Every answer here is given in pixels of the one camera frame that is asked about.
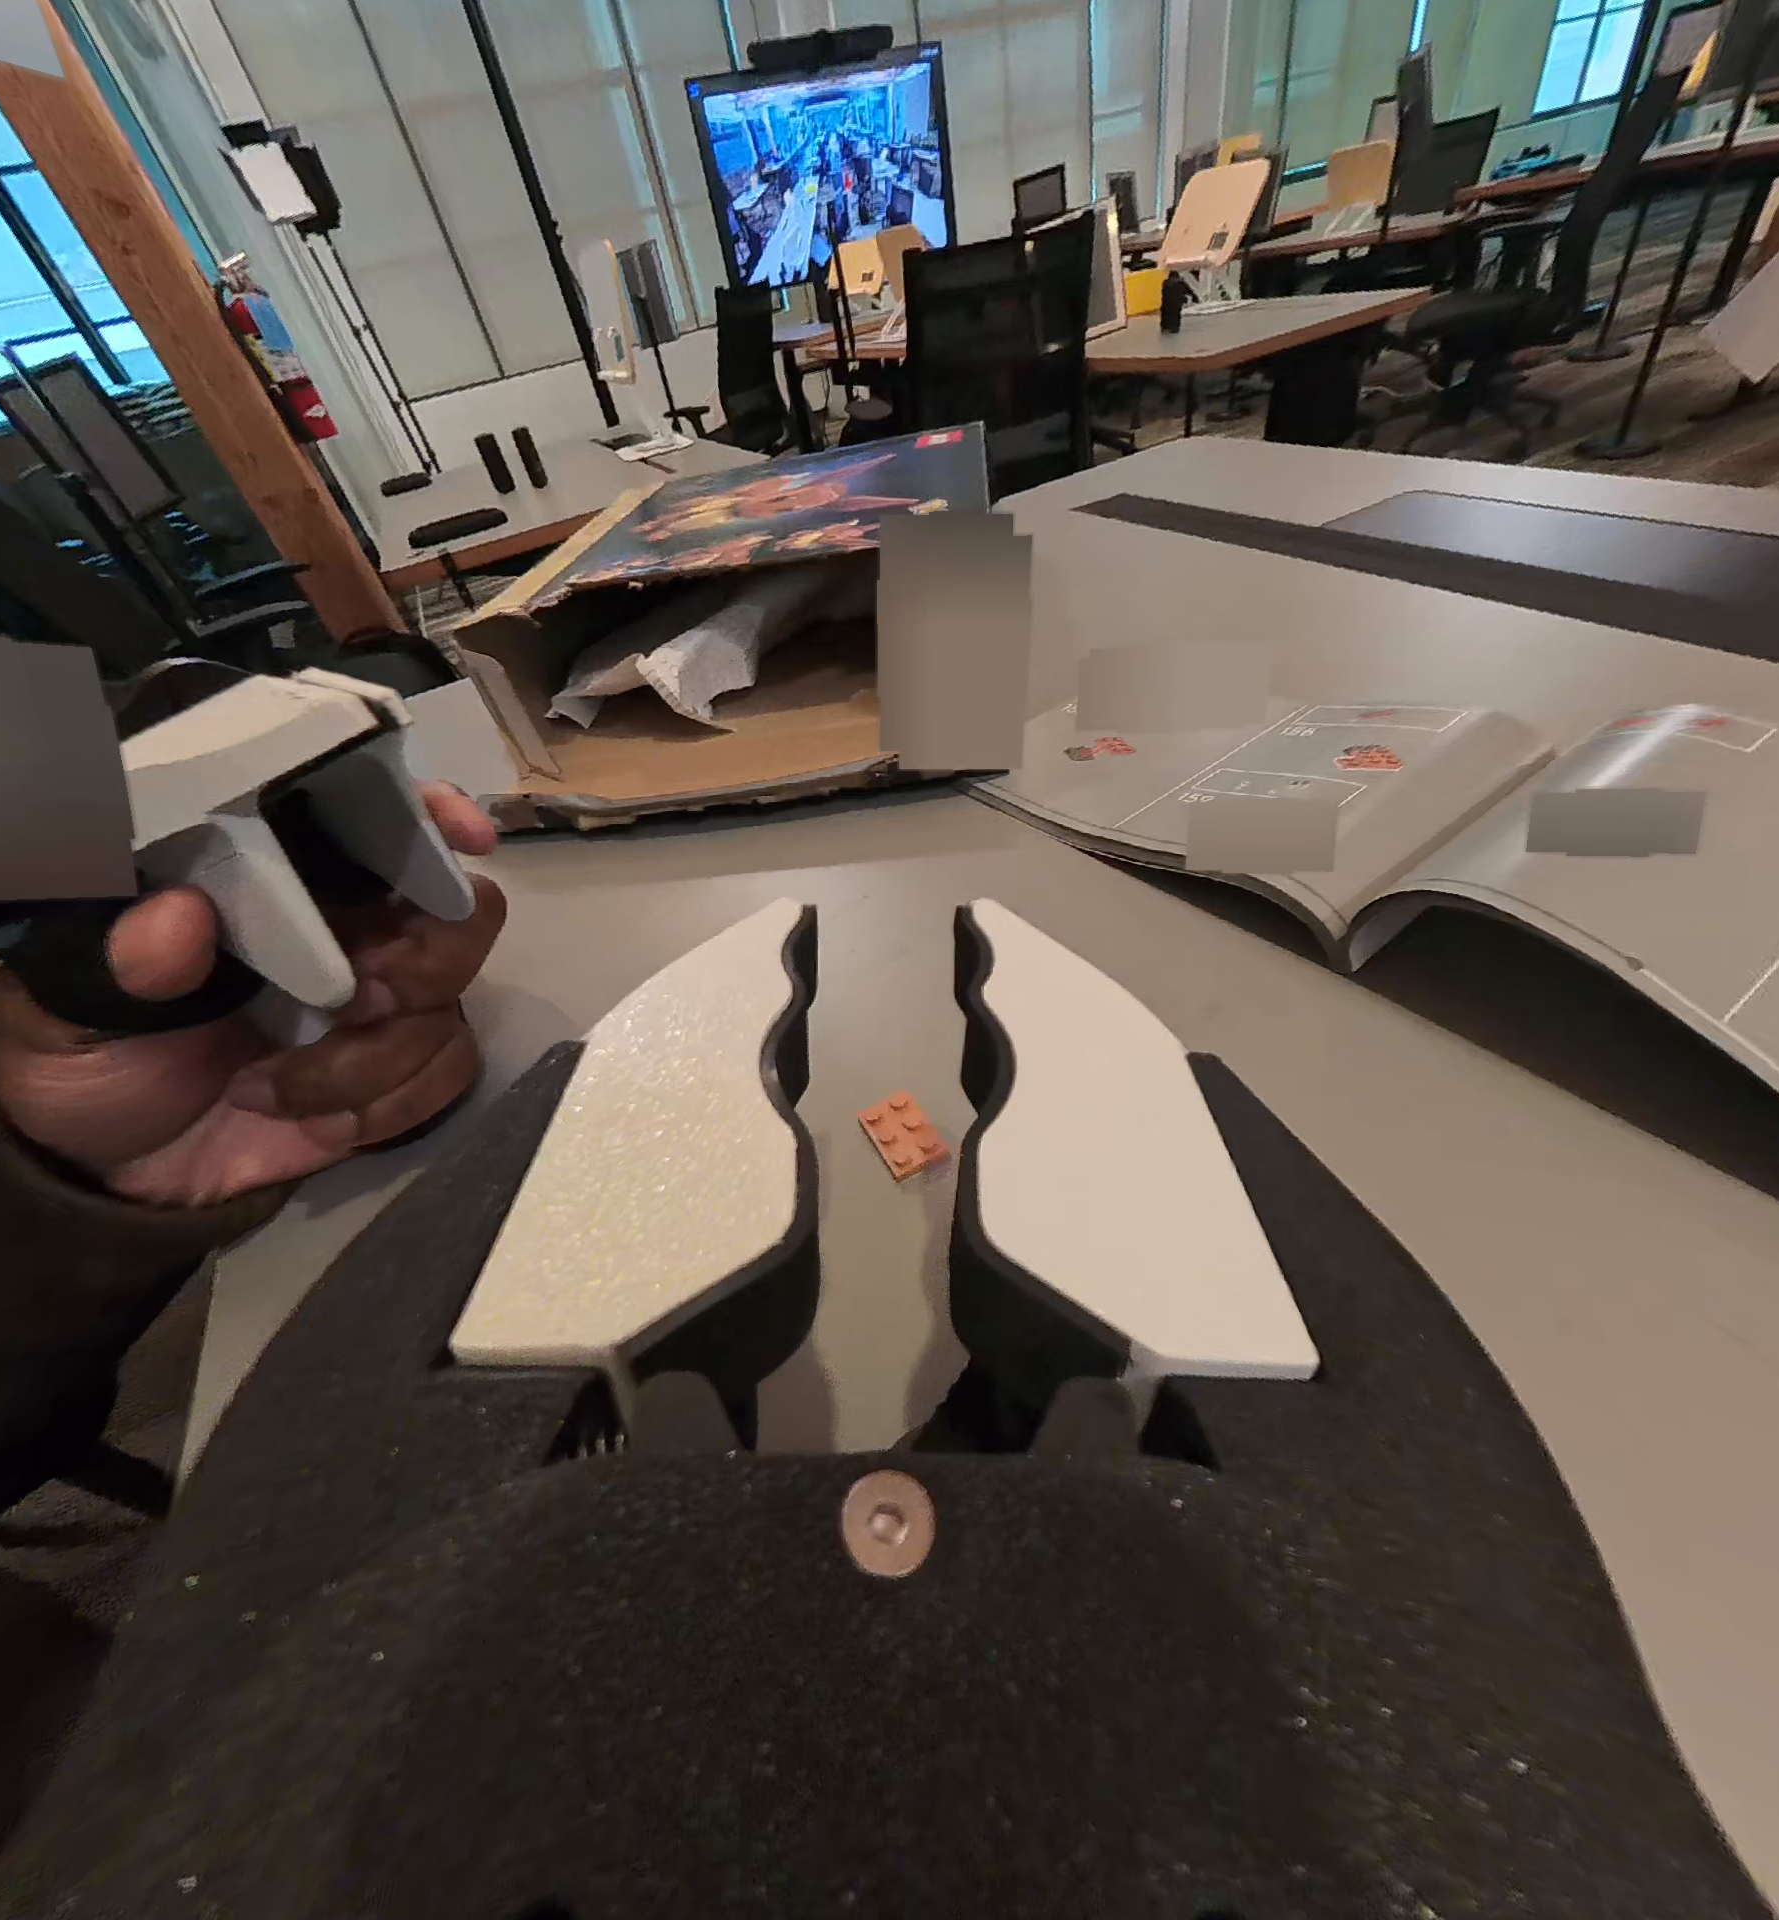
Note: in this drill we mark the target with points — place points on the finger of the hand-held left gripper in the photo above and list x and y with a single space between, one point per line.
356 696
229 751

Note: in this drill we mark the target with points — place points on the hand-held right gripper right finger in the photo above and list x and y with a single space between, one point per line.
1128 1202

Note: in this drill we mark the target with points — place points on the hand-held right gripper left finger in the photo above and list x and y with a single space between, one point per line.
633 1186

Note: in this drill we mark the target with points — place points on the brown toy brick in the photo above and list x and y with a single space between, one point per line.
904 1137

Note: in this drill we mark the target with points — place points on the grey instruction booklet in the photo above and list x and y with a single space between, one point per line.
1504 840

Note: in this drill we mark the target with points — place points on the grey background desk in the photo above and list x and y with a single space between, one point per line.
573 488

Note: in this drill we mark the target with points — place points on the wooden background desk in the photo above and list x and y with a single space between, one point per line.
1654 158
1248 324

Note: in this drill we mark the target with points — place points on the black wrist rest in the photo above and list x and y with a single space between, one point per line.
457 528

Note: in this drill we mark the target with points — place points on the small black cylinder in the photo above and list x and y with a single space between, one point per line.
494 463
531 458

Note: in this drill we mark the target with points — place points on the crumpled white paper bag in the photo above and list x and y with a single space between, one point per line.
679 647

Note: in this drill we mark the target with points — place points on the dark monitor on stand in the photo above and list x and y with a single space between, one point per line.
79 437

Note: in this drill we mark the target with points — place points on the red fire extinguisher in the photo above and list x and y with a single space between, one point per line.
282 354

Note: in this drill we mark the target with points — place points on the dark printed toy box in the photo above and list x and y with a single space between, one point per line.
799 504

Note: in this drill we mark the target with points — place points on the studio light on stand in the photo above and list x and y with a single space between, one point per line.
282 178

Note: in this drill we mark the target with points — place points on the beige plywood stand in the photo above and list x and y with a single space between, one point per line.
1217 218
882 271

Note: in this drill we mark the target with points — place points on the black mesh office chair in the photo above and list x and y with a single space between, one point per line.
994 347

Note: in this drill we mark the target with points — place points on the yellow box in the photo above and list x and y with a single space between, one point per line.
1151 289

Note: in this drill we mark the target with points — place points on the wooden post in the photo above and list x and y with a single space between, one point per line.
199 331

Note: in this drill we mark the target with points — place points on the wall screen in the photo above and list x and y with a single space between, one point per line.
829 165

